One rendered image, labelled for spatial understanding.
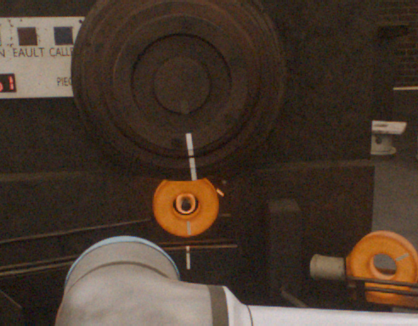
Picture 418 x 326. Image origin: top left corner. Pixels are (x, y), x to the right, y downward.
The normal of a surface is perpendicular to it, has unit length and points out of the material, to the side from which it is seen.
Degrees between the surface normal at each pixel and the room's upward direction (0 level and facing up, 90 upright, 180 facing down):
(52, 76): 90
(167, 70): 90
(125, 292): 20
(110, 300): 30
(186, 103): 90
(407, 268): 90
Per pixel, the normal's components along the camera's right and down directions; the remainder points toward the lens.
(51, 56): 0.11, 0.32
